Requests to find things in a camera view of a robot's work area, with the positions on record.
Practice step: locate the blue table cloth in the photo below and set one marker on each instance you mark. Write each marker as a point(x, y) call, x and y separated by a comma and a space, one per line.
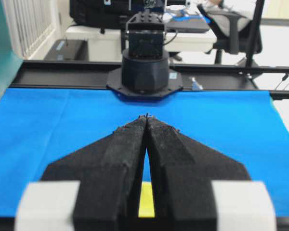
point(38, 126)

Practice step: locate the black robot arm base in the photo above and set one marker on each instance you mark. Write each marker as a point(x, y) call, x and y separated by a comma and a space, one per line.
point(145, 71)

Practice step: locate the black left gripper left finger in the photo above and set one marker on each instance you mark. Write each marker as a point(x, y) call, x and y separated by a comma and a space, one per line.
point(96, 188)

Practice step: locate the yellow-green towel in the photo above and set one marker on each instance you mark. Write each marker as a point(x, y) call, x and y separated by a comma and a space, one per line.
point(146, 205)

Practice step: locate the black aluminium rail frame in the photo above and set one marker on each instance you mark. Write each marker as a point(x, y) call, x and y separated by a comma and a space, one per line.
point(106, 76)

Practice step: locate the white desk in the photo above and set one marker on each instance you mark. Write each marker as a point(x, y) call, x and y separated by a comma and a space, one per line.
point(182, 41)

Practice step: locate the black box with blue labels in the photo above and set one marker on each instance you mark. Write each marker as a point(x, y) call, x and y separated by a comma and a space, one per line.
point(68, 50)

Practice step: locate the black vertical stand pole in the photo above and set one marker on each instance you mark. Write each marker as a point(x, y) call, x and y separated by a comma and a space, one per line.
point(254, 32)

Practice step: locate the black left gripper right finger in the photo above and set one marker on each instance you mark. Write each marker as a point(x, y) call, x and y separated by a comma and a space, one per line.
point(200, 189)

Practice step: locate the black office chair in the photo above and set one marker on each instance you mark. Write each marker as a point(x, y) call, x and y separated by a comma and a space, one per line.
point(230, 21)

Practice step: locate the white radiator grille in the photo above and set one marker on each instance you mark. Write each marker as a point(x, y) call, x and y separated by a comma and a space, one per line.
point(33, 26)

